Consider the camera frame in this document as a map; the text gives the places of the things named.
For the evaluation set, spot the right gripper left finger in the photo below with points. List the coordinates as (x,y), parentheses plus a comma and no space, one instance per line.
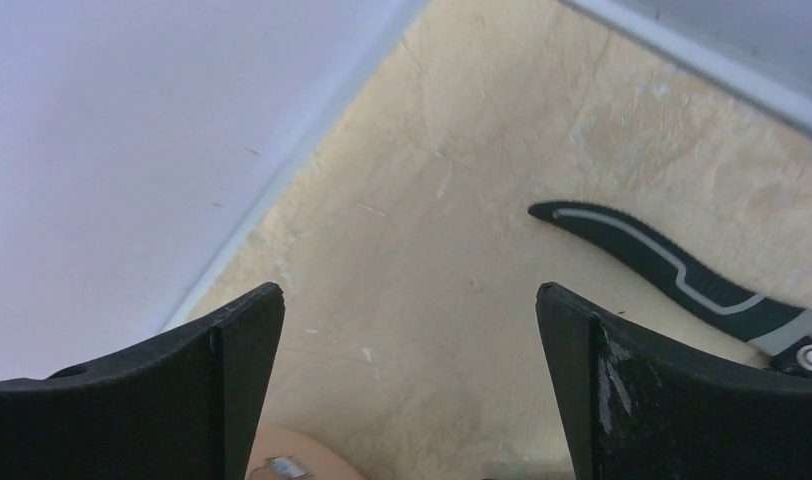
(184,404)

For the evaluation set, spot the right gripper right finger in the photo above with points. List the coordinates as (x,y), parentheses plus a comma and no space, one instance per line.
(635,404)

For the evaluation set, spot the orange bucket black rim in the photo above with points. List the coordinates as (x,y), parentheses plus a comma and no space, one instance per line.
(279,453)

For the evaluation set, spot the black pliers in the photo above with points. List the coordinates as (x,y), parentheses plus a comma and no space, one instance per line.
(781,331)

